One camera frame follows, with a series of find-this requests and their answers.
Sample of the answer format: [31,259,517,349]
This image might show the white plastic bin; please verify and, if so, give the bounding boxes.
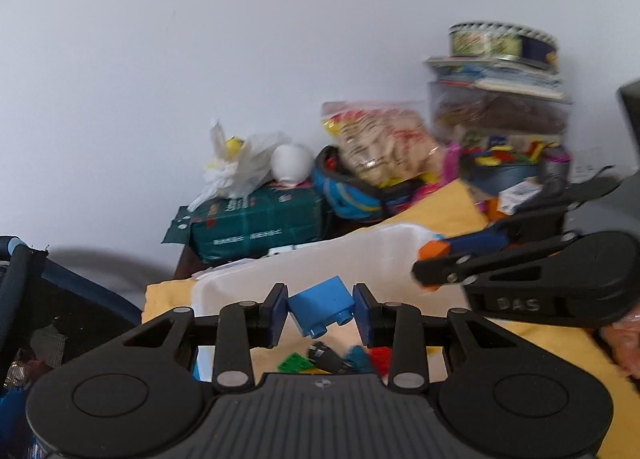
[191,223,466,385]

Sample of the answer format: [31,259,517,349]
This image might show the green plastic piece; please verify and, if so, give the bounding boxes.
[277,351,316,374]

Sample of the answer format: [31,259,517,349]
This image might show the orange building block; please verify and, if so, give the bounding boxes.
[417,240,449,293]

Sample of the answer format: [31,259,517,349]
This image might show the red building brick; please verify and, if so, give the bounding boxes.
[369,346,396,380]

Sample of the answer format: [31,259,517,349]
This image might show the person's right hand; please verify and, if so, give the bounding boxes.
[597,311,640,380]

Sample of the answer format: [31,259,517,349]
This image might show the grey cylinder with pink rim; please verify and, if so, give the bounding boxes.
[542,149,573,185]

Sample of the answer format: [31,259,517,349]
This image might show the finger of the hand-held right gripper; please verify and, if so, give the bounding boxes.
[411,233,583,291]
[442,199,571,254]

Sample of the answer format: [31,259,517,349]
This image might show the blue striped helmet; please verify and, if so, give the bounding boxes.
[312,145,441,224]

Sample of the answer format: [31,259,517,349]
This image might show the round printed tin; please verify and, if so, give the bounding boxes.
[447,22,559,71]

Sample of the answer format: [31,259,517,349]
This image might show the stack of books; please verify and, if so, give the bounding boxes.
[425,56,573,102]

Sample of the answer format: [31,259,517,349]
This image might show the pink plastic wrapper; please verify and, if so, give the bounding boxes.
[440,142,461,185]

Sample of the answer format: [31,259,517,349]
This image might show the yellow quilt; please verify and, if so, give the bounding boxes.
[142,182,640,459]

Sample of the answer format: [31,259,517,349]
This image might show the white round shell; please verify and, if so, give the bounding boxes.
[271,144,315,188]

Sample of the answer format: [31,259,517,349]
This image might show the grey tub of toy blocks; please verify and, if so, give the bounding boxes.
[460,134,571,195]

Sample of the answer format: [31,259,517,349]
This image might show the blue flat building brick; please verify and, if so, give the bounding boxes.
[342,345,376,375]

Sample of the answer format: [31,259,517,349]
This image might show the small white box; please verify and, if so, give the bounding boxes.
[497,179,543,215]

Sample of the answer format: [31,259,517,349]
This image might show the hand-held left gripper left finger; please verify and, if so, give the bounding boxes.
[120,283,291,393]

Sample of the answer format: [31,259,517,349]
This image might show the white plastic bag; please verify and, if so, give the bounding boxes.
[189,119,292,210]

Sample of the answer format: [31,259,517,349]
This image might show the clear bag of crackers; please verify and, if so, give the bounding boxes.
[321,100,446,188]

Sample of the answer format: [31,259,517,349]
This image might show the clear plastic box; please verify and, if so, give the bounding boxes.
[427,82,573,140]

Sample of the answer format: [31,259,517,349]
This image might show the dark blue fabric bin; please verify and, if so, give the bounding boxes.
[0,235,143,459]

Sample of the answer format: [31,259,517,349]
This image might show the blue building block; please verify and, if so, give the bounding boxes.
[288,275,356,339]

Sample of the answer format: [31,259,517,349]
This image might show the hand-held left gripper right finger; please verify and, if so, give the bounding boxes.
[353,283,524,392]

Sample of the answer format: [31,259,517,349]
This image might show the green tissue package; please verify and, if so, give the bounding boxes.
[161,183,331,262]

